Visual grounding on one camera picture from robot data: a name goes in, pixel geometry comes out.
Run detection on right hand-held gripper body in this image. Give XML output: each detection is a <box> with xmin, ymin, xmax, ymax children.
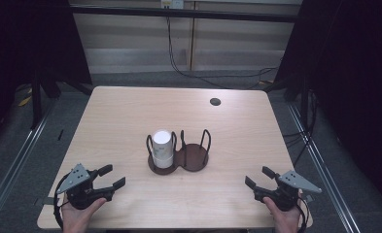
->
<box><xmin>265</xmin><ymin>170</ymin><xmax>323</xmax><ymax>213</ymax></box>

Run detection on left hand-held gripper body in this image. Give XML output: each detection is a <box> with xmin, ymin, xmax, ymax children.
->
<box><xmin>55</xmin><ymin>163</ymin><xmax>115</xmax><ymax>211</ymax></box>

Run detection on dark wooden cup holder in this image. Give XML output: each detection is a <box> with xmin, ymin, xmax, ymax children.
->
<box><xmin>146</xmin><ymin>128</ymin><xmax>212</xmax><ymax>176</ymax></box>

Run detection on person's right hand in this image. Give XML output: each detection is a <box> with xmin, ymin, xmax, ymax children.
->
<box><xmin>262</xmin><ymin>196</ymin><xmax>302</xmax><ymax>233</ymax></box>

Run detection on person's left hand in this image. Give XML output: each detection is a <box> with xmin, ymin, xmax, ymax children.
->
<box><xmin>61</xmin><ymin>197</ymin><xmax>108</xmax><ymax>233</ymax></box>

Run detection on grey tape strip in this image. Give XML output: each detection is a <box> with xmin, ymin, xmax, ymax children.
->
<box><xmin>33</xmin><ymin>196</ymin><xmax>56</xmax><ymax>207</ymax></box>
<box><xmin>299</xmin><ymin>192</ymin><xmax>316</xmax><ymax>204</ymax></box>

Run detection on black metal stand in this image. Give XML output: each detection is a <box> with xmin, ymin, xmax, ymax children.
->
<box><xmin>30</xmin><ymin>69</ymin><xmax>45</xmax><ymax>130</ymax></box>

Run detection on yellow floor tape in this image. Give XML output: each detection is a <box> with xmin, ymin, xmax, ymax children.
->
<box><xmin>17</xmin><ymin>87</ymin><xmax>33</xmax><ymax>108</ymax></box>

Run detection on black curtain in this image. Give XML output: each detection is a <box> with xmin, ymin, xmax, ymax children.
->
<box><xmin>273</xmin><ymin>0</ymin><xmax>382</xmax><ymax>205</ymax></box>
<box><xmin>0</xmin><ymin>0</ymin><xmax>93</xmax><ymax>153</ymax></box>

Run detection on black horizontal bar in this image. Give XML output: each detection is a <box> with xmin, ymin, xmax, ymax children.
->
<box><xmin>69</xmin><ymin>5</ymin><xmax>301</xmax><ymax>23</ymax></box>

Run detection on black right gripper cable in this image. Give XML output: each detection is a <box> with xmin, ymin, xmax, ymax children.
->
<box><xmin>295</xmin><ymin>196</ymin><xmax>310</xmax><ymax>233</ymax></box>

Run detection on metal floor rail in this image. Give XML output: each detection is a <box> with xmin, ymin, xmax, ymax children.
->
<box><xmin>0</xmin><ymin>96</ymin><xmax>55</xmax><ymax>224</ymax></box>
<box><xmin>287</xmin><ymin>103</ymin><xmax>362</xmax><ymax>233</ymax></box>

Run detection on black floor cables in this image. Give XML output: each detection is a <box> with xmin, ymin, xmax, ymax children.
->
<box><xmin>282</xmin><ymin>90</ymin><xmax>319</xmax><ymax>168</ymax></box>

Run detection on black wall cable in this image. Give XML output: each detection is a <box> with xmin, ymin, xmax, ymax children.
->
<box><xmin>165</xmin><ymin>16</ymin><xmax>279</xmax><ymax>90</ymax></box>

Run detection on white wall outlet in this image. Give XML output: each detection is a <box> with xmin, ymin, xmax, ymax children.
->
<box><xmin>159</xmin><ymin>0</ymin><xmax>185</xmax><ymax>10</ymax></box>

